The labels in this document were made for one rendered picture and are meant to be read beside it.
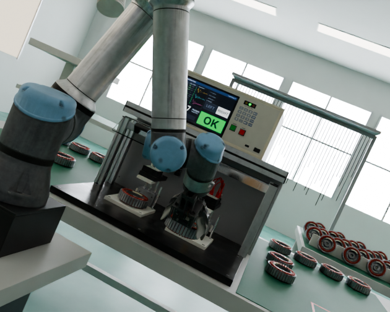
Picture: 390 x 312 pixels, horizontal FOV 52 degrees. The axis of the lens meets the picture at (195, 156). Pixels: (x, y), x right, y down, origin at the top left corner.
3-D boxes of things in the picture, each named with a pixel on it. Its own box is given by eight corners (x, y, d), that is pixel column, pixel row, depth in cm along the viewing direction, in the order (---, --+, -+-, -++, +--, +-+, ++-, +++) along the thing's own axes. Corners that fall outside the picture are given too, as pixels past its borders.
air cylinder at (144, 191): (150, 207, 156) (155, 194, 156) (133, 199, 157) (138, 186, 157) (153, 206, 161) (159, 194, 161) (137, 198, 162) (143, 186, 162)
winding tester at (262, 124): (261, 160, 148) (285, 109, 147) (158, 114, 157) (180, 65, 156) (265, 161, 186) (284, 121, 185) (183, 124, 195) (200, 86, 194)
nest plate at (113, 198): (140, 217, 136) (142, 214, 136) (103, 198, 139) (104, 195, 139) (154, 213, 151) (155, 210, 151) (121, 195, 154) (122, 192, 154)
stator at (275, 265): (297, 283, 149) (301, 275, 148) (285, 285, 140) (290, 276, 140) (272, 268, 155) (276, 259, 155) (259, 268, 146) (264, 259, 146)
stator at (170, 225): (193, 243, 113) (199, 231, 113) (159, 225, 116) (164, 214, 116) (201, 237, 124) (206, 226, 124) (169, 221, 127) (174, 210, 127)
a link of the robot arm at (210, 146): (194, 126, 99) (227, 134, 100) (184, 158, 106) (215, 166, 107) (192, 145, 93) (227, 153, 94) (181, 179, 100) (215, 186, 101)
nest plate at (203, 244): (204, 250, 131) (205, 247, 131) (164, 229, 134) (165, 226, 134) (212, 242, 146) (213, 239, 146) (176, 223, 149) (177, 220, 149)
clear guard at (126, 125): (176, 160, 126) (184, 143, 125) (111, 130, 131) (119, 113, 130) (197, 162, 158) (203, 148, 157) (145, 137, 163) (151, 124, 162)
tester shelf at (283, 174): (283, 184, 143) (289, 172, 143) (122, 110, 158) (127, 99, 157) (283, 180, 186) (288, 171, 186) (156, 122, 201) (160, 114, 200)
